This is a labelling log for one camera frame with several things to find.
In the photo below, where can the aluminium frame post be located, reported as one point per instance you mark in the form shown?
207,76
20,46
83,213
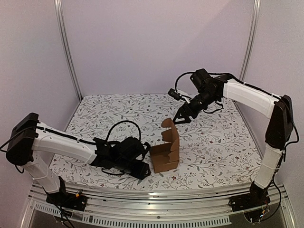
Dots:
251,39
66,48

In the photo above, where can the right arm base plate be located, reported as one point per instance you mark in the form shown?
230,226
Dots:
246,201

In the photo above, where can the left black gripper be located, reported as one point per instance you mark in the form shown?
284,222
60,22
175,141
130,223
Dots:
140,173

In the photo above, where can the left aluminium frame post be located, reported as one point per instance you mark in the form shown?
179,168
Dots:
66,48

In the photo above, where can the floral patterned table mat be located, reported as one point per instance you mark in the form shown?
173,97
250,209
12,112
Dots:
216,148

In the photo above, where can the front aluminium rail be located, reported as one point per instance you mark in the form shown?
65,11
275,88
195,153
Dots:
198,208

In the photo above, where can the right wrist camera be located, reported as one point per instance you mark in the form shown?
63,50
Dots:
179,95

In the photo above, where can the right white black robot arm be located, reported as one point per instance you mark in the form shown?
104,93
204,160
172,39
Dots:
279,111

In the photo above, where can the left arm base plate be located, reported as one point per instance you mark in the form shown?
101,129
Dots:
67,200

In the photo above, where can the brown cardboard box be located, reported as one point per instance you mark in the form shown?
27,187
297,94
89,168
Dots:
166,156

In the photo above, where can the right aluminium frame post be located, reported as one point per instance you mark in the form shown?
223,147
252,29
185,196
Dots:
251,39

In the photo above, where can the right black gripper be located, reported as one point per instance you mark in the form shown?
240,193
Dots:
186,111

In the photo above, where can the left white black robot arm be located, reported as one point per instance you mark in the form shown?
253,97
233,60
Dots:
31,136

